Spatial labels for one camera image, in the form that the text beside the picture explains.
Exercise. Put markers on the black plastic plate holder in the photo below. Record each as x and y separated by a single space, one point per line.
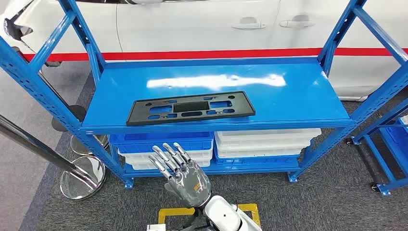
242 105

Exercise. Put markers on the blue metal shelf rack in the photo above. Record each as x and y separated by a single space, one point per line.
287 95

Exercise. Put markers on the white plastic crate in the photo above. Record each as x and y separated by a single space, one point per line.
197 155
271 135
255 153
140 165

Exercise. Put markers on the blue plastic crate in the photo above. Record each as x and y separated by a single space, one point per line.
398 140
159 143
255 161

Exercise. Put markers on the white car red stripe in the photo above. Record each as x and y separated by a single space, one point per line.
191 32

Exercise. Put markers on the yellow floor tape square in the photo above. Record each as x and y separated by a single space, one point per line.
175 211

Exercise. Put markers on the blue wheeled cart rack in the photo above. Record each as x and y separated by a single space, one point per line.
372 153

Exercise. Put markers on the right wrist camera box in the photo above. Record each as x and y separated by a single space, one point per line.
156 228

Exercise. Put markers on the black base stanchion post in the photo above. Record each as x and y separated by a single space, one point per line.
78 113

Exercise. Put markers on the chrome stanchion post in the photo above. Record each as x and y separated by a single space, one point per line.
79 146
83 178

